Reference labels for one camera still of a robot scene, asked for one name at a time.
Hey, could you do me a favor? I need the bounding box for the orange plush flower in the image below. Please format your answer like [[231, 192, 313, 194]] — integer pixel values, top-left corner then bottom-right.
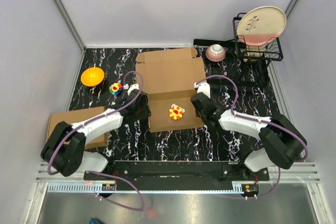
[[169, 104, 185, 120]]

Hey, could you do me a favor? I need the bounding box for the brown cardboard box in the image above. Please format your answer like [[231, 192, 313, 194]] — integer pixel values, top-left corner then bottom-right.
[[45, 106, 108, 152], [135, 48, 205, 133]]

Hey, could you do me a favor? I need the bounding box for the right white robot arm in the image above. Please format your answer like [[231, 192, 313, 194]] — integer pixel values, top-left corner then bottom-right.
[[191, 93, 308, 180]]

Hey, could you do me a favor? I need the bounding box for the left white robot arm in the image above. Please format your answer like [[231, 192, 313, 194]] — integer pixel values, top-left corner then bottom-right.
[[41, 89, 151, 180]]

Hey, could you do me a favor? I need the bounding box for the folded brown cardboard box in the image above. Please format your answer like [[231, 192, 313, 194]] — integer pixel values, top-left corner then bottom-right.
[[45, 106, 108, 152]]

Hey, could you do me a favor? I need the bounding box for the rainbow plush flower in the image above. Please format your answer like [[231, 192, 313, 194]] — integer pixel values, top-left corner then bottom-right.
[[109, 82, 123, 95]]

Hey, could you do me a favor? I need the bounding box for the orange bowl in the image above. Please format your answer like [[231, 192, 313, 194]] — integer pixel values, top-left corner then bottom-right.
[[80, 67, 105, 87]]

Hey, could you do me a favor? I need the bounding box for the pink patterned bowl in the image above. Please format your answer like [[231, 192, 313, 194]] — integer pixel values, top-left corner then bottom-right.
[[205, 44, 226, 62]]

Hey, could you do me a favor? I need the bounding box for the cream pink plate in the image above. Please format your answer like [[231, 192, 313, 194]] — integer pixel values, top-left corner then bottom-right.
[[236, 6, 287, 46]]

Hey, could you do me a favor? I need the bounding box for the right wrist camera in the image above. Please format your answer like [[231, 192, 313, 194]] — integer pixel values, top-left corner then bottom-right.
[[194, 81, 211, 99]]

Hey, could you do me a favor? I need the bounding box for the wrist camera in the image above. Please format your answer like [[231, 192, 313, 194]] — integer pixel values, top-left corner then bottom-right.
[[194, 81, 211, 99], [123, 83, 140, 95]]

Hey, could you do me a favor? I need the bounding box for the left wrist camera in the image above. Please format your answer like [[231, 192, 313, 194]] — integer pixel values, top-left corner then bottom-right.
[[123, 83, 140, 95]]

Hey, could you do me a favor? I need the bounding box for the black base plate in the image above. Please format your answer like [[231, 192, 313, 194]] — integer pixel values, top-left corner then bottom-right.
[[83, 160, 271, 183]]

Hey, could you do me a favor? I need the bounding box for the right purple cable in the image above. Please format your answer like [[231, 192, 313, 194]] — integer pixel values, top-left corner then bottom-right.
[[194, 74, 310, 200]]

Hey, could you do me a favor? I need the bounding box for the black wire dish rack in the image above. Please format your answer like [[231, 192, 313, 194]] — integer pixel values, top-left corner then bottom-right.
[[193, 13, 284, 88]]

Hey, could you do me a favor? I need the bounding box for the aluminium rail frame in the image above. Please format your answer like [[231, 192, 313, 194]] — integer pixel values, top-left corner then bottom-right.
[[36, 162, 335, 223]]

